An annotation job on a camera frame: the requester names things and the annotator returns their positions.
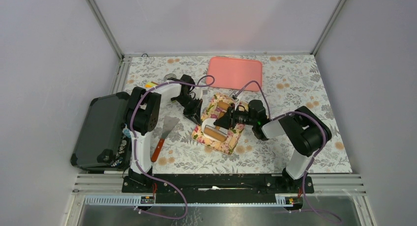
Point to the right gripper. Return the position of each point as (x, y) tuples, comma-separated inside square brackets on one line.
[(225, 121)]

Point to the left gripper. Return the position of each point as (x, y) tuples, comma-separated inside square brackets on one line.
[(193, 113)]

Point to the wooden double-ended roller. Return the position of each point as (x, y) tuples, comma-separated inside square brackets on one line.
[(223, 108)]

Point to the floral cutting board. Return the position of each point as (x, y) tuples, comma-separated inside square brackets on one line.
[(233, 136)]

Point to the metal scraper red handle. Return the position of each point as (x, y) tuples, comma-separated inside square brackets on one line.
[(168, 126)]

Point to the pink plastic tray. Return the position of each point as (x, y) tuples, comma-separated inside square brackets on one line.
[(233, 73)]

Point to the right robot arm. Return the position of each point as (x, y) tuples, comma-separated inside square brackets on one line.
[(306, 132)]

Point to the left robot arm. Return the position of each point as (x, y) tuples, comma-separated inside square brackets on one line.
[(142, 116)]

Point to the white dough ball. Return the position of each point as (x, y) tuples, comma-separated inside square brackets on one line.
[(213, 132)]

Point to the orange green toy block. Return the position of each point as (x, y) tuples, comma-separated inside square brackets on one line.
[(150, 85)]

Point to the black case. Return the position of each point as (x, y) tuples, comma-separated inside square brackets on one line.
[(102, 145)]

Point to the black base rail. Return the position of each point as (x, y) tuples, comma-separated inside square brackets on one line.
[(216, 188)]

